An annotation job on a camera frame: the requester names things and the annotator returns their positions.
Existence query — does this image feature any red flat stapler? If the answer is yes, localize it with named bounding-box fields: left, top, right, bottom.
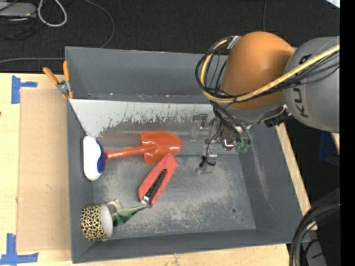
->
left=137, top=152, right=179, bottom=208

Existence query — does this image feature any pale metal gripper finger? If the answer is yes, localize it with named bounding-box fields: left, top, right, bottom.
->
left=195, top=145, right=219, bottom=176
left=190, top=113, right=215, bottom=142

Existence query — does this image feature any brown cardboard board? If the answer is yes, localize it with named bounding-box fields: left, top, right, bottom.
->
left=16, top=88, right=73, bottom=253

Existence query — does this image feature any leopard print cup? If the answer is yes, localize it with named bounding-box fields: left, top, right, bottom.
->
left=80, top=203, right=114, bottom=242

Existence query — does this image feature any grey metal bin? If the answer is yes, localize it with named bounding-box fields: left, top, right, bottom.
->
left=64, top=45, right=312, bottom=264

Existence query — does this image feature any orange toy shovel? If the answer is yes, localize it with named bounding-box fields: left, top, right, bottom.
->
left=102, top=131, right=183, bottom=166

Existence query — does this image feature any black cylinder on white bracket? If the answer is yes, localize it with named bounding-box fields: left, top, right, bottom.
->
left=263, top=110, right=291, bottom=129

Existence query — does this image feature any green patterned cloth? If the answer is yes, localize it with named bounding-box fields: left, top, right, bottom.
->
left=106, top=198, right=151, bottom=228

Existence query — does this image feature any white and blue plastic object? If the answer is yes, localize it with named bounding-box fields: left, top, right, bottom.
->
left=82, top=135, right=108, bottom=182

